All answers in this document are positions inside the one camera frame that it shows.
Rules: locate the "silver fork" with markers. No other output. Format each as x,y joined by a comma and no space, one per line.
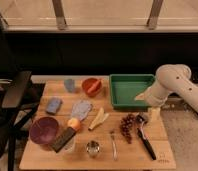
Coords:
115,157

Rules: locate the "blue sponge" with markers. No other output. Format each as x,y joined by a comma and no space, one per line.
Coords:
53,105

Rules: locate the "black handled peeler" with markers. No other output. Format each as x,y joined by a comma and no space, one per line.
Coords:
141,120

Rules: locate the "dark rectangular block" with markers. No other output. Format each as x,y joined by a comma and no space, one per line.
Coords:
63,139

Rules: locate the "wooden cutting board table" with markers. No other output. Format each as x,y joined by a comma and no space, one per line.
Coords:
132,156

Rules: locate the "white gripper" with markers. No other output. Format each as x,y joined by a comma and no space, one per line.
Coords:
154,97

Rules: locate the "orange carrot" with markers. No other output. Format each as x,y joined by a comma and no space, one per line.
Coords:
93,87

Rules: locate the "yellow banana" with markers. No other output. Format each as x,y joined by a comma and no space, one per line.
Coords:
99,119

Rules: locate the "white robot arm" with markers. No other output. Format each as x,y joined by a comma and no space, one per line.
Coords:
171,78

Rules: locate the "orange fruit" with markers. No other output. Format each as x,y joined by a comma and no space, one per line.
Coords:
74,124

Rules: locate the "blue-grey cloth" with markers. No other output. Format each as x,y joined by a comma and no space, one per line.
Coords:
81,109

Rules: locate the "red bowl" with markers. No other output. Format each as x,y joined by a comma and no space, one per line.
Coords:
87,83

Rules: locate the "black chair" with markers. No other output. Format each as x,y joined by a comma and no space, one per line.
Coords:
19,101

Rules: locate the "green plastic tray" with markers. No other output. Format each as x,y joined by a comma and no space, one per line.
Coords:
125,87

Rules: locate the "clear plastic cup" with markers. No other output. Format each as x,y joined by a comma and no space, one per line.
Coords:
69,147

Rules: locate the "bunch of dark grapes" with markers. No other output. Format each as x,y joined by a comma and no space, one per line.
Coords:
126,125

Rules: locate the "metal measuring cup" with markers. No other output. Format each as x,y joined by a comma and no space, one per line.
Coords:
93,148

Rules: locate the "small blue-grey cup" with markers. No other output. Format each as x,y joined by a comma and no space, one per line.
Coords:
69,85

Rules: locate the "white cheese block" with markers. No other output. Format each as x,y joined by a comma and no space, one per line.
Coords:
154,113

